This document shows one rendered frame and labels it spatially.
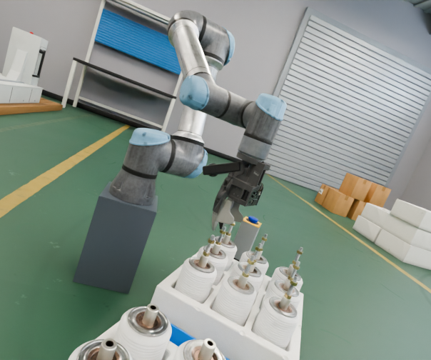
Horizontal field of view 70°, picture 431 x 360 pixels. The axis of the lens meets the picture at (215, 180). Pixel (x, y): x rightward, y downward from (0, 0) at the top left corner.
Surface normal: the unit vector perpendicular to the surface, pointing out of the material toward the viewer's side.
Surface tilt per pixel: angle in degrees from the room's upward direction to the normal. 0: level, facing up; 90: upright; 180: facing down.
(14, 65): 78
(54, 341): 0
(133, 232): 90
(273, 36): 90
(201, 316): 90
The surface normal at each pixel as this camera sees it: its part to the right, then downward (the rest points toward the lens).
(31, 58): 0.15, 0.25
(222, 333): -0.30, 0.07
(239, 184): -0.51, -0.03
